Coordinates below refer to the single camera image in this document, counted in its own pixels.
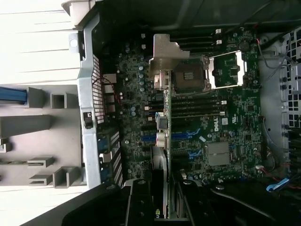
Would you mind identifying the green Dell motherboard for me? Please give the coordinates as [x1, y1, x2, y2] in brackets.
[101, 25, 269, 188]

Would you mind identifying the CPU socket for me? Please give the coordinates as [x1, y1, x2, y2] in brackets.
[172, 55, 212, 94]

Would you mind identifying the dark power supply shroud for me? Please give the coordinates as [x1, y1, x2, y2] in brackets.
[97, 0, 301, 32]

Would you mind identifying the grey parts rack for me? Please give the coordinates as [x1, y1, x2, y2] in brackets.
[0, 84, 83, 189]

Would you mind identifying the black RAM slot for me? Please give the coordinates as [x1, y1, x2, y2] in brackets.
[176, 39, 223, 49]
[171, 105, 227, 112]
[171, 111, 226, 118]
[171, 96, 228, 101]
[173, 29, 223, 38]
[171, 100, 228, 106]

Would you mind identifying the thin red wire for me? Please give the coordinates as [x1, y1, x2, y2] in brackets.
[92, 77, 122, 105]

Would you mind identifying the perforated metal disk bay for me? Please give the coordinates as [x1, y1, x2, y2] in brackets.
[279, 29, 301, 153]

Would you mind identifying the grey metal PC case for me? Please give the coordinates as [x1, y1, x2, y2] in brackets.
[61, 0, 301, 226]

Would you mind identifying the long blue expansion slot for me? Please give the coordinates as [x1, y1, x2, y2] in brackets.
[142, 131, 203, 142]

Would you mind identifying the grey wire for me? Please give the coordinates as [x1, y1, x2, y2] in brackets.
[257, 39, 291, 69]

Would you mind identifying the silver chipset heatsink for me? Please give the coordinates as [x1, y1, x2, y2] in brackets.
[206, 141, 231, 167]

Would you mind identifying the silver socket cover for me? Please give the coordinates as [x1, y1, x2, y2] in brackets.
[208, 50, 248, 89]

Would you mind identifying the blue cable connector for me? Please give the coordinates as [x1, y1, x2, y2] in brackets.
[266, 178, 290, 192]

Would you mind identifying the blue part on rack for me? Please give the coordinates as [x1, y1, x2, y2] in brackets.
[0, 86, 27, 105]

